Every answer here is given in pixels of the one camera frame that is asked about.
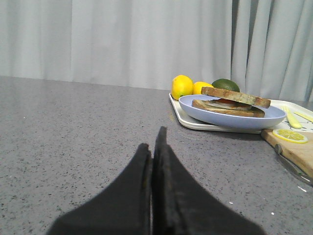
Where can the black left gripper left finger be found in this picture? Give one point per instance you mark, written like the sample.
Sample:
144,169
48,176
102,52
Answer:
122,208

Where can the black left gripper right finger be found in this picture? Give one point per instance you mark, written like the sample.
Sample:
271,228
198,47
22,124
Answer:
181,206

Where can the fried egg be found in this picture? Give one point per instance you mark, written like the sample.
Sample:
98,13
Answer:
228,104

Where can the bread slice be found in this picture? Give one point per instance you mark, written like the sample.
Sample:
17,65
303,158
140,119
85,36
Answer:
253,112
236,96

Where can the light blue plate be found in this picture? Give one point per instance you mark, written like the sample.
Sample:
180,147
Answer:
273,116

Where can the white serving tray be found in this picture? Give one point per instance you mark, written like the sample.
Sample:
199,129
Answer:
195,124

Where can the right yellow lemon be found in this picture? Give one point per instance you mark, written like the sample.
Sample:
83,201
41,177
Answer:
197,86

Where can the yellow lemon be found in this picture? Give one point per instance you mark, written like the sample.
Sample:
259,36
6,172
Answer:
181,85
197,86

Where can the left yellow lemon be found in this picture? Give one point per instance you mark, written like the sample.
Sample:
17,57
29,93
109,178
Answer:
181,85

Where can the green lime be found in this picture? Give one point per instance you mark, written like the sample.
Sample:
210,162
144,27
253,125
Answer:
226,84

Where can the wooden cutting board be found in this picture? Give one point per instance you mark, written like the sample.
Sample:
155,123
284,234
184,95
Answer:
301,154

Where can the lemon slice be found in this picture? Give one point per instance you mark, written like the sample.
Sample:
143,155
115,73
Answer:
290,136

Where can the yellow plastic fork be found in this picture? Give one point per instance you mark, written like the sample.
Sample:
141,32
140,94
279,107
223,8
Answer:
293,122

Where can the yellow plastic knife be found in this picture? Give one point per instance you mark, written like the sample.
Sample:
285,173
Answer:
307,117

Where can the white curtain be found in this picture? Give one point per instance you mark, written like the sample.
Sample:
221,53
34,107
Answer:
265,46

